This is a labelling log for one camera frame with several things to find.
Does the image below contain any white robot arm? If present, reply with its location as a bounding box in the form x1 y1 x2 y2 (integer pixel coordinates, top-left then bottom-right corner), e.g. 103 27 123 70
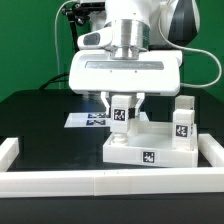
69 0 200 115

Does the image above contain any white marker sheet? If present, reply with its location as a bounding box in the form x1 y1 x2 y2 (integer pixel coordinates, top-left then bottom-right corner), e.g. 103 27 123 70
64 112 112 128

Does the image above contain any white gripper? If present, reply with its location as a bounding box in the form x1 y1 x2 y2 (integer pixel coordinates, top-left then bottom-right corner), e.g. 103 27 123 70
69 50 183 119

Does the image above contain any white cable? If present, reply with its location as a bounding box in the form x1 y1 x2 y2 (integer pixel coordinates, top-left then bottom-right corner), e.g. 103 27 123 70
54 0 223 90

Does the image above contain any black cable bundle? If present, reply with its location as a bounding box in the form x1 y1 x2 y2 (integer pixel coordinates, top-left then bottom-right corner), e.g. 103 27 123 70
38 6 88 91

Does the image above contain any white left fence wall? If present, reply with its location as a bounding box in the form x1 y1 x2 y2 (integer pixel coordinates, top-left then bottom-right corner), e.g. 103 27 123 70
0 138 19 172

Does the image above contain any white right fence wall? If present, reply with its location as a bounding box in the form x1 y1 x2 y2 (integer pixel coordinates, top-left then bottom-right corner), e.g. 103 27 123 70
198 134 224 167

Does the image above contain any white square tabletop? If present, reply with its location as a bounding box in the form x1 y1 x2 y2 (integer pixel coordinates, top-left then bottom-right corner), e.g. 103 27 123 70
103 121 198 168

